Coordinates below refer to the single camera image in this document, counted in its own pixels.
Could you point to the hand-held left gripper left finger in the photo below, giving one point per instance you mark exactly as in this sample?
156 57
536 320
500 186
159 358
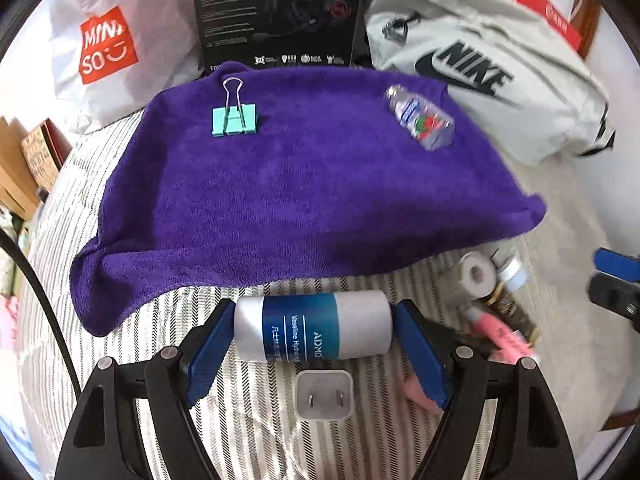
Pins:
205 355

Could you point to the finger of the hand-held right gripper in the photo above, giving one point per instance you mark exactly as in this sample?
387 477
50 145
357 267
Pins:
612 302
617 262

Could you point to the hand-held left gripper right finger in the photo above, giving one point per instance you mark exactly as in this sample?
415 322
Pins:
425 360

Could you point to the pink pen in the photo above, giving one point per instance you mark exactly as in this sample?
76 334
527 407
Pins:
500 332

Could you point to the white tape roll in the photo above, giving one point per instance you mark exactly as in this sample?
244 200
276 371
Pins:
487 285

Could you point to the dark cosmetic tube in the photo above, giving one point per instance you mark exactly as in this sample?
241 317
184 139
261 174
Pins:
515 315

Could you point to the small white-capped bottle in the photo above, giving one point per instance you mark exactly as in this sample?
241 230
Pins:
512 275

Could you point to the white and blue cylinder stick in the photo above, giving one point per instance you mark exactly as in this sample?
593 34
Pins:
310 325

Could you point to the white charger plug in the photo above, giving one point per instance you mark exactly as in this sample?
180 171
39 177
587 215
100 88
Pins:
325 407

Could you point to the grey bag with black logo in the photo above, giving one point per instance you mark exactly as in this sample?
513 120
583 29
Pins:
550 110

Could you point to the purple towel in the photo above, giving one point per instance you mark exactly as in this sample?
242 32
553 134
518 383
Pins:
300 185

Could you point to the pink cloth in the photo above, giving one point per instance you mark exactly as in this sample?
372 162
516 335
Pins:
10 325

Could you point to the green binder clip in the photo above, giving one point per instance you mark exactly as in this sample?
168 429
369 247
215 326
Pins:
235 121

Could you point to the clear candy bottle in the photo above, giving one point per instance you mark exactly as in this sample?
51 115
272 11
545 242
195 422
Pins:
420 120

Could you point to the cardboard box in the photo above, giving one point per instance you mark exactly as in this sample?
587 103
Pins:
15 175

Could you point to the white shopping bag red logo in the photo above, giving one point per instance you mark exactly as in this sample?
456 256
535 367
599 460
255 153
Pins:
150 35

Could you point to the black headset box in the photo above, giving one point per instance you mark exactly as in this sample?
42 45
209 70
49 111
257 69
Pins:
240 10

